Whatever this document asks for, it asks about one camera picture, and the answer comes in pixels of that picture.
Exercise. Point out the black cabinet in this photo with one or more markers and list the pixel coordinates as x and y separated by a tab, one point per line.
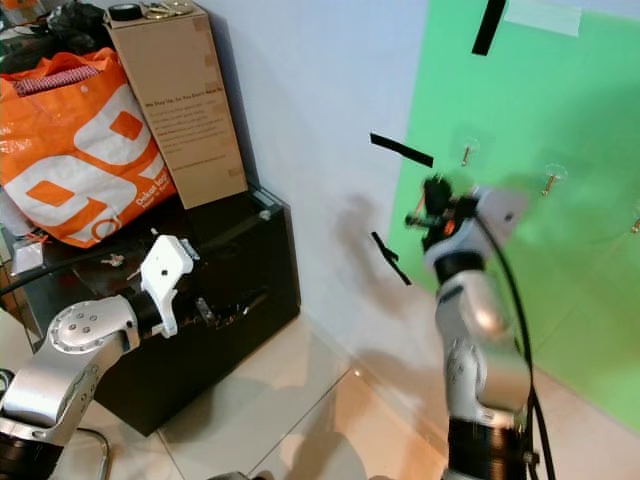
230	370

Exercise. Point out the black plastic bag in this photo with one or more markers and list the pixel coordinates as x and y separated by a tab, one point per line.
70	25

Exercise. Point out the short wide black tape strip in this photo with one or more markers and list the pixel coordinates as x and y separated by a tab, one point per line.
489	27

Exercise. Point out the silver keys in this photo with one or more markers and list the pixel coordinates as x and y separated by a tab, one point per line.
112	261

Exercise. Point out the small white box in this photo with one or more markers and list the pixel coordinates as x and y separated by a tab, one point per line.
26	256

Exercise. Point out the long black tape strip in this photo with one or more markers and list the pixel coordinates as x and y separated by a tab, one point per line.
401	149

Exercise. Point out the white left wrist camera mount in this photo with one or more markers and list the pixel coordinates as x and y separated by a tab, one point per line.
168	268

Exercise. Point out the black tape roll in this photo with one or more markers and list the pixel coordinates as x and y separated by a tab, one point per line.
124	12

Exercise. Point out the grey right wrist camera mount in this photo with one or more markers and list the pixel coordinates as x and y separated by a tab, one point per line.
495	215

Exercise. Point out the clear adhesive wall hook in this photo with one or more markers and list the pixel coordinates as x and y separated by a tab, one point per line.
551	182
467	154
636	222

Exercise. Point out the orange white shopping bag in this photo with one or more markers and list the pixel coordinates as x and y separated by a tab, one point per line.
75	160

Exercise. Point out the tall brown cardboard box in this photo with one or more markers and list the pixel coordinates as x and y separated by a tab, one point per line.
185	110

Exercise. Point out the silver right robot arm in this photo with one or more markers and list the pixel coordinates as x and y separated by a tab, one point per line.
480	325

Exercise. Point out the brass key bunch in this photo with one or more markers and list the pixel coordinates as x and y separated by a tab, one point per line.
168	9

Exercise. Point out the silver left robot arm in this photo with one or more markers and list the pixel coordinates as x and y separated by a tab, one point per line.
65	355

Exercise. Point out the thin forked black tape strip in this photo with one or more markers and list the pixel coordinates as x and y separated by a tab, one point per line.
390	258

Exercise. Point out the green wall sheet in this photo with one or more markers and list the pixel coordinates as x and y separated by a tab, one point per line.
560	110

